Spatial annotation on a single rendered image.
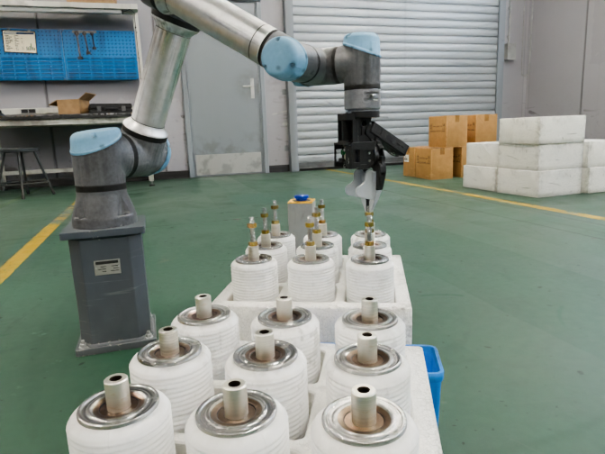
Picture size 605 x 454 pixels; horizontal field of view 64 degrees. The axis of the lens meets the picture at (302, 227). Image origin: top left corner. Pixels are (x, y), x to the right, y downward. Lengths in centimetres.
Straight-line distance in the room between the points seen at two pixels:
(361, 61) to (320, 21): 557
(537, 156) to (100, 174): 298
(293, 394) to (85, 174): 83
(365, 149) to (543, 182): 275
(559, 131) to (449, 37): 390
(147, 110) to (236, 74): 499
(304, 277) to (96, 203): 55
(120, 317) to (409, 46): 620
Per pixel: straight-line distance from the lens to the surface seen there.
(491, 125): 522
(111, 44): 610
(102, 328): 129
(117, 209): 124
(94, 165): 123
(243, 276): 97
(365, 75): 102
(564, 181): 382
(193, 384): 60
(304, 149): 637
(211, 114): 618
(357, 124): 103
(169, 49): 127
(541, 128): 364
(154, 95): 130
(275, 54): 93
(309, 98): 642
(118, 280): 125
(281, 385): 56
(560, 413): 103
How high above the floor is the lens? 51
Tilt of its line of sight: 11 degrees down
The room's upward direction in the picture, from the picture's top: 2 degrees counter-clockwise
